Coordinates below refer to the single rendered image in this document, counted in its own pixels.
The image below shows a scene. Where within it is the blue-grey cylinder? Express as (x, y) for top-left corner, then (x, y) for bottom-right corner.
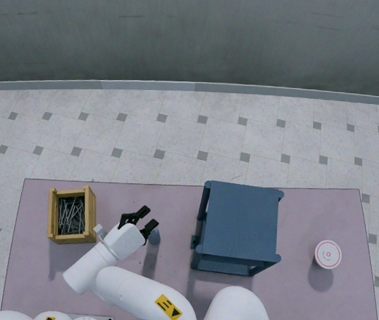
(148, 227), (161, 245)

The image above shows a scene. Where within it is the blue shelving unit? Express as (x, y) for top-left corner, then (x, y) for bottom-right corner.
(190, 180), (284, 277)

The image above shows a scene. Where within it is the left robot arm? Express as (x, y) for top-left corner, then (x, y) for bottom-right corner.
(0, 311), (97, 320)

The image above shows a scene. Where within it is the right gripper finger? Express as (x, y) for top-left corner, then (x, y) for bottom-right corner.
(118, 205), (151, 230)
(140, 219), (159, 246)

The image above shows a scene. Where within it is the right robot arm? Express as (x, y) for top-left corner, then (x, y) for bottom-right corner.
(63, 242), (269, 320)

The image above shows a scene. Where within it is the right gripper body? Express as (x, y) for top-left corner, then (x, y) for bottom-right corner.
(103, 219), (145, 260)

